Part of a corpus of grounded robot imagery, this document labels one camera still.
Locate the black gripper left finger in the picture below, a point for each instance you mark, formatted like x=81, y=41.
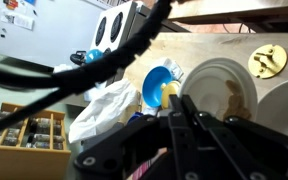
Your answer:
x=183, y=140

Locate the white ceramic bowl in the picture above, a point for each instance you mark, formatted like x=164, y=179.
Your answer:
x=273, y=109

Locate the gold round fixture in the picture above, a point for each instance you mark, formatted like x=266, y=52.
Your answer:
x=267, y=61

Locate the blue kettle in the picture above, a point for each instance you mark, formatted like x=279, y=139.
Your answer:
x=86, y=57

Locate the white crumpled bag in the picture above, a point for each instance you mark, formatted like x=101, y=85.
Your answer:
x=104, y=110

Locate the white stove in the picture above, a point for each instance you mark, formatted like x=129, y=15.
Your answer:
x=117, y=24

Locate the blue plastic lid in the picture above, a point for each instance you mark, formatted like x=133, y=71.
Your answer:
x=151, y=88

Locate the lower wooden spice rack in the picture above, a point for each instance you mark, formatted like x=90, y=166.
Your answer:
x=35, y=148

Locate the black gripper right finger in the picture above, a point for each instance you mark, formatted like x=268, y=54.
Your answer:
x=221, y=156

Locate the blue cup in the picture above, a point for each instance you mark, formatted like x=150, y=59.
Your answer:
x=134, y=117

